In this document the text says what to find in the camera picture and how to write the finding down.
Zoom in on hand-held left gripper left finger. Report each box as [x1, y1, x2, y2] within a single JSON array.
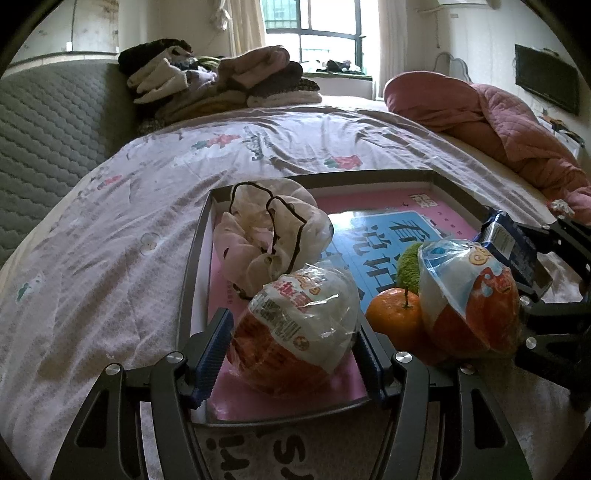
[[51, 307, 234, 480]]

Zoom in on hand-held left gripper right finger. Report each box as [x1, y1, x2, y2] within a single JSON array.
[[353, 330, 532, 480]]

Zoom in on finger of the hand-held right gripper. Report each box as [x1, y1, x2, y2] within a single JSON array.
[[512, 281, 591, 411], [517, 216, 591, 259]]

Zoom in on small mandarin orange with stem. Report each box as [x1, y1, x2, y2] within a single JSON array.
[[365, 287, 428, 352]]

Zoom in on blue snack packet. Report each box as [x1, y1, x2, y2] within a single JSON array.
[[473, 209, 554, 298]]

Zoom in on red fruit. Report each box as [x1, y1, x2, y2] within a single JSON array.
[[226, 261, 363, 400]]

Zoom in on brown cardboard box tray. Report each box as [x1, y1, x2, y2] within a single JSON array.
[[175, 168, 504, 428]]

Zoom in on green knitted ring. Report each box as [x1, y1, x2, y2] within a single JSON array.
[[397, 242, 428, 296]]

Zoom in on cream plush toy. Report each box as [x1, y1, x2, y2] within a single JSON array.
[[212, 178, 334, 301]]

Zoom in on white cabinet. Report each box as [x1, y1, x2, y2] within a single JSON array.
[[538, 111, 589, 148]]

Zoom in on pink quilt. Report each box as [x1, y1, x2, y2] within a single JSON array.
[[383, 71, 591, 210]]

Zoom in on pink and blue book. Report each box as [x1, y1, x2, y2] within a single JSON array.
[[203, 185, 485, 423]]

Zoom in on floral bed sheet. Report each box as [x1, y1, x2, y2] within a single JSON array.
[[0, 95, 591, 480]]

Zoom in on black television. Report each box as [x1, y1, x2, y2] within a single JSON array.
[[514, 44, 581, 116]]

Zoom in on plain cream curtain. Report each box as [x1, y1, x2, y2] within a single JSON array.
[[376, 0, 409, 100]]

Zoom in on pile of folded clothes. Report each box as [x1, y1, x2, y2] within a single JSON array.
[[117, 39, 324, 134]]

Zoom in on grey quilted headboard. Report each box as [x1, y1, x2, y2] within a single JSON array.
[[0, 60, 139, 268]]

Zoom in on dark cloth bundle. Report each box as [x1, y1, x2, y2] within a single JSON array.
[[323, 59, 365, 75]]

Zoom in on window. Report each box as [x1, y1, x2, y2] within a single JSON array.
[[261, 0, 375, 77]]

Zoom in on cream curtain with tie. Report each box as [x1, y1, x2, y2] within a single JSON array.
[[210, 0, 269, 58]]

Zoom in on tree wall painting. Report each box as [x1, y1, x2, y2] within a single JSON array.
[[14, 0, 121, 58]]

